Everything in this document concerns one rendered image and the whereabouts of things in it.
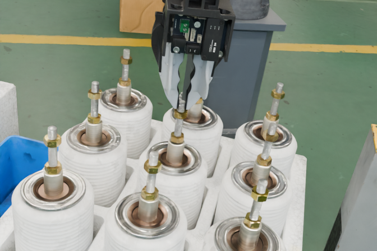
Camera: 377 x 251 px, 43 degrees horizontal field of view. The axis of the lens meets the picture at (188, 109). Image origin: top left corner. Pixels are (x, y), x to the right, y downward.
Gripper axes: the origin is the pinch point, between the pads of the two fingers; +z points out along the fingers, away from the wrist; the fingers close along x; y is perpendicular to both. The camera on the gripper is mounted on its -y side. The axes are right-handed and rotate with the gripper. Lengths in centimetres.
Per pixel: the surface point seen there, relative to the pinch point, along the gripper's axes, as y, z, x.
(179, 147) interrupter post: 1.7, 6.7, 0.3
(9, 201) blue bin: -15.8, 34.3, -27.6
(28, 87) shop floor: -60, 35, -34
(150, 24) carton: -105, 31, -3
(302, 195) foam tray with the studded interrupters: -1.6, 16.6, 20.6
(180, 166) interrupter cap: 2.4, 9.4, 0.8
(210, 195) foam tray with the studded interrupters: -0.5, 16.6, 6.3
